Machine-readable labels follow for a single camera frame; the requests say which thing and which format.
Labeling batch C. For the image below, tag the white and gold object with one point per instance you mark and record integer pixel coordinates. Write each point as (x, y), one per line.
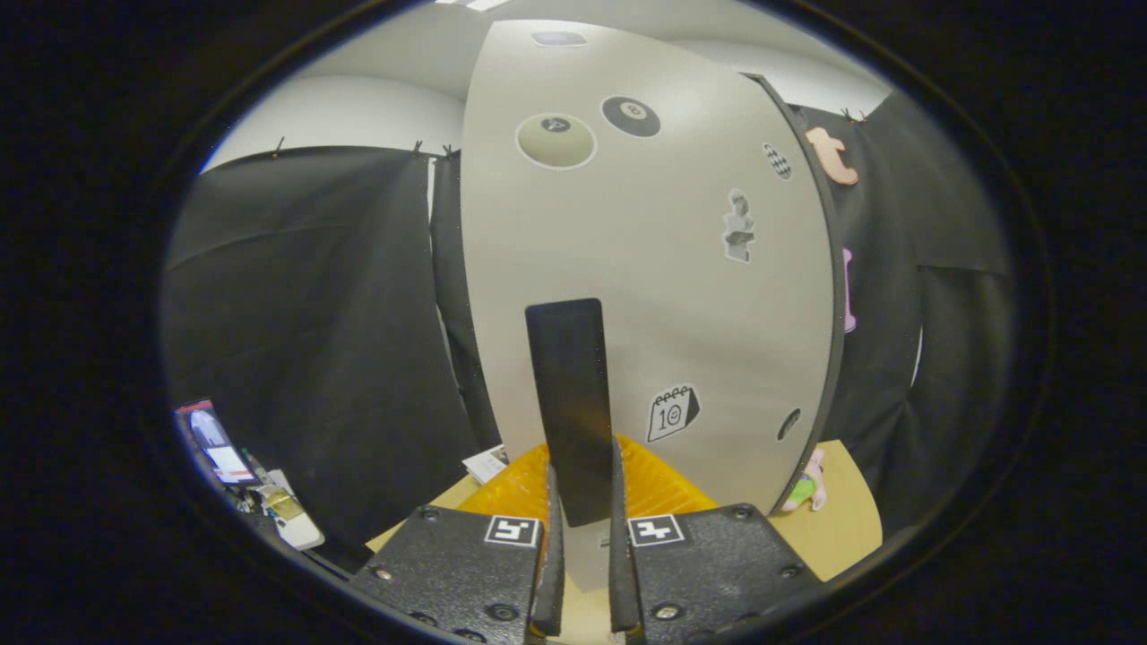
(296, 528)

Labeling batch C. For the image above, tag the grey shoe cabinet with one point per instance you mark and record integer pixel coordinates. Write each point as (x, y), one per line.
(839, 358)

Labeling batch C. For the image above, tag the white book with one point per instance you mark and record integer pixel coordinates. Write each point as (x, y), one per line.
(487, 464)

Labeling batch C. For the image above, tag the beige shoe cabinet door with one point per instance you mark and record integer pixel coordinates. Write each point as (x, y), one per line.
(672, 296)

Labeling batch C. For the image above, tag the black backdrop cloth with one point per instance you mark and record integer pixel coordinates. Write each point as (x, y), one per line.
(314, 340)

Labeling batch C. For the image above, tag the green and pink plush toy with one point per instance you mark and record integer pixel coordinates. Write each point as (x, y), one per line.
(804, 488)

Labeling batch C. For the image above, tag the lit display screen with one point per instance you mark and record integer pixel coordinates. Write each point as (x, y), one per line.
(215, 439)

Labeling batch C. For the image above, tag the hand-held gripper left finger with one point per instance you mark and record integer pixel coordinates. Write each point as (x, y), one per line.
(466, 573)

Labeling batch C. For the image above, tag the long ceiling light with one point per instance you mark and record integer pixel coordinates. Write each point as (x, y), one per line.
(484, 4)

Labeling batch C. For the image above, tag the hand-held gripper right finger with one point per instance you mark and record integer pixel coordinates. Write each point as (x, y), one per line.
(708, 573)

